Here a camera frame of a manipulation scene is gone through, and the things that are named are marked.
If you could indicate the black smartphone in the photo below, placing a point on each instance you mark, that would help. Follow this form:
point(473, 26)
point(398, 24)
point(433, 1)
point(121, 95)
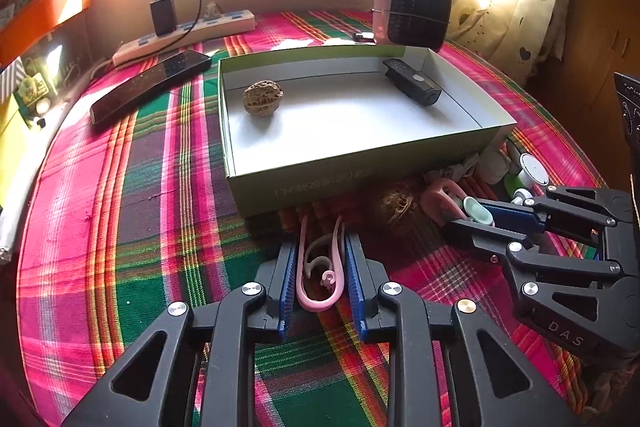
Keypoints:
point(141, 88)

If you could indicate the yellow box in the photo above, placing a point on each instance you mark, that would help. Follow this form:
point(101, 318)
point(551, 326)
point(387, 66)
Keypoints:
point(13, 142)

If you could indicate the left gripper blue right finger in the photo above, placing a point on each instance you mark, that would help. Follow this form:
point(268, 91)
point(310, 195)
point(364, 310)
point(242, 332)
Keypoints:
point(362, 283)

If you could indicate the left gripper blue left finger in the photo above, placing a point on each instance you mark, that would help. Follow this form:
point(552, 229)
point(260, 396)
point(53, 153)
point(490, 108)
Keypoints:
point(281, 290)

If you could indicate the grey portable fan heater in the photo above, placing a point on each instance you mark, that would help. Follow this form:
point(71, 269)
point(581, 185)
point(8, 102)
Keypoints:
point(421, 23)

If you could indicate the white hook knob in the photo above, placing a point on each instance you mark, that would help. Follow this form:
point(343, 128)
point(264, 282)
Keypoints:
point(520, 196)

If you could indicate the plaid red green bedsheet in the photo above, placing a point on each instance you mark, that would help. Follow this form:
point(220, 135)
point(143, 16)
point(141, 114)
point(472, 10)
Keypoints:
point(125, 222)

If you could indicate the pink clip with green pad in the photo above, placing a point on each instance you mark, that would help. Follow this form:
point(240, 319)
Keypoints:
point(444, 201)

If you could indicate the brown walnut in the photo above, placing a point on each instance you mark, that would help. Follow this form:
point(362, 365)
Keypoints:
point(262, 98)
point(396, 209)

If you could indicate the white power strip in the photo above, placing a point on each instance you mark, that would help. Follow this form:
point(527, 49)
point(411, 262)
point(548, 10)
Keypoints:
point(223, 26)

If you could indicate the green white round container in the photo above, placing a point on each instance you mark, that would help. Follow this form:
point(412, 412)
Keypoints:
point(527, 173)

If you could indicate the orange storage tray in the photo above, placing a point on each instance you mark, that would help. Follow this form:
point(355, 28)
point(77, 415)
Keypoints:
point(36, 19)

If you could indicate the brown walnut in tray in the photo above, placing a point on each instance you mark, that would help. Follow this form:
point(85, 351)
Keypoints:
point(262, 98)

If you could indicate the pink hair clip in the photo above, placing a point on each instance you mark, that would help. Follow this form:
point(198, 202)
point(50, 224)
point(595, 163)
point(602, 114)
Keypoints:
point(325, 257)

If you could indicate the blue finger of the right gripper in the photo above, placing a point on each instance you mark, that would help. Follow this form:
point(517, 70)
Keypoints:
point(521, 219)
point(487, 243)

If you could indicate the black charger with cable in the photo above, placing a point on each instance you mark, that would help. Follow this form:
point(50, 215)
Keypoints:
point(164, 19)

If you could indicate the green white cardboard box tray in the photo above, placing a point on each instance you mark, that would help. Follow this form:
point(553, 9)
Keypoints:
point(343, 124)

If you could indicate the white round pad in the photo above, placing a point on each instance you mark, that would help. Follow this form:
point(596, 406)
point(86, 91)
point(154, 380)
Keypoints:
point(492, 166)

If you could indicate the black remote control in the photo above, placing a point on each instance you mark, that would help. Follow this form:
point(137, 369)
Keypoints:
point(412, 83)

